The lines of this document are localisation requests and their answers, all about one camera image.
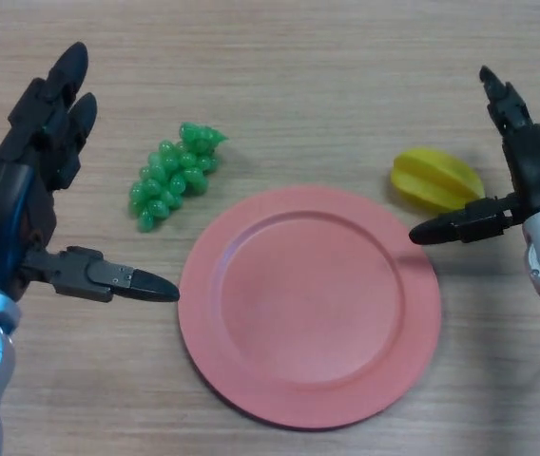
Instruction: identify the yellow starfruit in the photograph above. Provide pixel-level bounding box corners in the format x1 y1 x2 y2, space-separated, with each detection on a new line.
390 147 486 214

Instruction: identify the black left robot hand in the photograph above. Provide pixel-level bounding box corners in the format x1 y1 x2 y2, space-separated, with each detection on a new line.
0 41 181 304

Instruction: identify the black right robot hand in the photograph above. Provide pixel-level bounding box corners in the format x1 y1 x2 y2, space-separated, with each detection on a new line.
408 65 540 246

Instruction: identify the green grape bunch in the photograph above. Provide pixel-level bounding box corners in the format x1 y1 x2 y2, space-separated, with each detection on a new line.
128 122 230 235

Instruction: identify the pink round plate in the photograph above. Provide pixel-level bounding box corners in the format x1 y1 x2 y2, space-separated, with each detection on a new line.
177 185 442 431

